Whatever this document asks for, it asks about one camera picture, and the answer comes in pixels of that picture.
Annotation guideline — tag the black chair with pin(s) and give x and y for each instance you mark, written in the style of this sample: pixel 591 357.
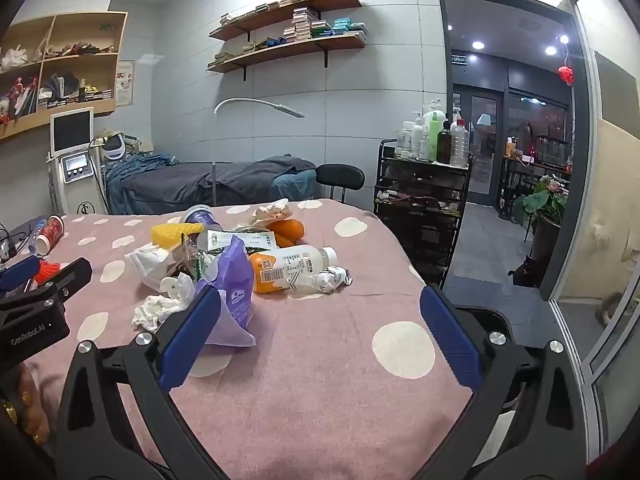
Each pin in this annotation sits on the black chair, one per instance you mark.
pixel 340 175

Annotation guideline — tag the grey bed blanket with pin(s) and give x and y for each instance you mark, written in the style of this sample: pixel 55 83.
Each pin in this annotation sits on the grey bed blanket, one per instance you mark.
pixel 225 175

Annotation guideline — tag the group of toiletry bottles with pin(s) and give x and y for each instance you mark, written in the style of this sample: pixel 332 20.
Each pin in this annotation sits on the group of toiletry bottles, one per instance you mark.
pixel 432 135

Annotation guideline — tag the wooden wall cabinet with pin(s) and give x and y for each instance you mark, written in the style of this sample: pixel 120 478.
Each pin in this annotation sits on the wooden wall cabinet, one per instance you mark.
pixel 75 105

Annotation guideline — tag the wall poster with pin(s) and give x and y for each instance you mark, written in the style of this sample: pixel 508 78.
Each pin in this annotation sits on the wall poster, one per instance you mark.
pixel 125 82

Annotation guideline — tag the crumpled printed paper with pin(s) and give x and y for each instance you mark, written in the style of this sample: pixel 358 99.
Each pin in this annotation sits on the crumpled printed paper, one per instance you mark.
pixel 332 277

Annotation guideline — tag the person's left hand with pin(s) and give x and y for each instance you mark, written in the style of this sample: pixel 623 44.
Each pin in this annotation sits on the person's left hand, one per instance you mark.
pixel 30 410

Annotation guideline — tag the blue massage bed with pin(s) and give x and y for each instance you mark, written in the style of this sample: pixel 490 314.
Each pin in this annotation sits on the blue massage bed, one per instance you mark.
pixel 295 185

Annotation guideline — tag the black cat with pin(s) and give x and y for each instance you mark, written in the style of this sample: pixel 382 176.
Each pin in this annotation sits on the black cat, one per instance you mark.
pixel 525 271

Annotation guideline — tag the green white carton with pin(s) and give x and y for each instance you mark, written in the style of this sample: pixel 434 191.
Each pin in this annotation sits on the green white carton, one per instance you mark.
pixel 235 241

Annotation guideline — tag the purple plastic packet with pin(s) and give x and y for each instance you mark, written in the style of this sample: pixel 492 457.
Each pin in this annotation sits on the purple plastic packet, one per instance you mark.
pixel 235 280

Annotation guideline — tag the orange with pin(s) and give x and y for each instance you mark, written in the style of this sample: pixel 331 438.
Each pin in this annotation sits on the orange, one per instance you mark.
pixel 287 230

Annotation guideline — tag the potted green plant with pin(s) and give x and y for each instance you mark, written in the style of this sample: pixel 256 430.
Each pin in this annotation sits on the potted green plant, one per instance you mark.
pixel 545 205

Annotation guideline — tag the red hanging ornament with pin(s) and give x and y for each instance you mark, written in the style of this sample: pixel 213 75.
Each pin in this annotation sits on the red hanging ornament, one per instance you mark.
pixel 566 74

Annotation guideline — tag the grey door frame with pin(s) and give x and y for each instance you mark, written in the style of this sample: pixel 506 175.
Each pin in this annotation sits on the grey door frame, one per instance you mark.
pixel 575 160

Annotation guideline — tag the white face mask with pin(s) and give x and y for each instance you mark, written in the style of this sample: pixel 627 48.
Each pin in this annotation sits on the white face mask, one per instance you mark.
pixel 147 262

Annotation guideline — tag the white floor lamp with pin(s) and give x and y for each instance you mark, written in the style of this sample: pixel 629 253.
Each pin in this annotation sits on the white floor lamp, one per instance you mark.
pixel 260 102

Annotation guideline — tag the pink polka-dot blanket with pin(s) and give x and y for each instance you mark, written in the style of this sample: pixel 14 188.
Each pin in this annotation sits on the pink polka-dot blanket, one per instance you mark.
pixel 325 360

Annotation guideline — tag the wooden wall shelves with boxes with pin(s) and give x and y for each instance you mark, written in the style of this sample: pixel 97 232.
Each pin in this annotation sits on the wooden wall shelves with boxes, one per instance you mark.
pixel 305 22

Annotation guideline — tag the orange juice bottle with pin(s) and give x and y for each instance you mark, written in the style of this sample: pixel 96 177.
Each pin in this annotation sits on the orange juice bottle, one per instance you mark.
pixel 295 265

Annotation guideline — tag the red foam net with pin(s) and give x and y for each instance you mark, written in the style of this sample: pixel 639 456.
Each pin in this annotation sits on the red foam net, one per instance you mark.
pixel 47 272

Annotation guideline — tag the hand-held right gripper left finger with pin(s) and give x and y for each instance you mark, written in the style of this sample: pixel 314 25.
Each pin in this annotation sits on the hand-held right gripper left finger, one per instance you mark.
pixel 192 335

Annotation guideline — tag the yellow sponge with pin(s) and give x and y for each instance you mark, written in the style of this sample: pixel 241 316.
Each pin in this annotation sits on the yellow sponge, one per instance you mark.
pixel 172 234

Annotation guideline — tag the white beauty machine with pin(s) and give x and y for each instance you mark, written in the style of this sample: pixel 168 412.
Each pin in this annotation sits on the white beauty machine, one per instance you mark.
pixel 75 170

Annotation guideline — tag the black trolley rack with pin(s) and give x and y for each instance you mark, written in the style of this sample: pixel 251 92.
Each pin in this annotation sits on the black trolley rack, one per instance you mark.
pixel 420 210

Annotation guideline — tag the white crumpled tissue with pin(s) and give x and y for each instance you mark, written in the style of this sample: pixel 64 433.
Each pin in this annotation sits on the white crumpled tissue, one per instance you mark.
pixel 155 310

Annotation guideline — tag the purple yogurt cup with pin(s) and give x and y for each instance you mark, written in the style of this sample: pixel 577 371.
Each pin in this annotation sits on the purple yogurt cup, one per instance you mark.
pixel 205 217

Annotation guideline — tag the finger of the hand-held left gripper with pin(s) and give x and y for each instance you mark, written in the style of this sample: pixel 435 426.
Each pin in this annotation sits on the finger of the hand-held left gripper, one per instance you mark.
pixel 70 275
pixel 17 270

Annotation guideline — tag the red white can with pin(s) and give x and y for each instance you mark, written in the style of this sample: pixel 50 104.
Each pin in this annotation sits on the red white can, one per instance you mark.
pixel 50 232

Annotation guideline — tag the white light therapy mask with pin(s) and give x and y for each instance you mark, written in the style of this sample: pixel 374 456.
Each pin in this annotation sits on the white light therapy mask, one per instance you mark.
pixel 115 149

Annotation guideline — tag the beige snack wrapper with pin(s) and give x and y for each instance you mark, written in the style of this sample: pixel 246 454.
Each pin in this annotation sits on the beige snack wrapper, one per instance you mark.
pixel 270 210

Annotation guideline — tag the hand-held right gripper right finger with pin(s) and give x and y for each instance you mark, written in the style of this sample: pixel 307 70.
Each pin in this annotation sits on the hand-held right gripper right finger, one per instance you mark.
pixel 450 345

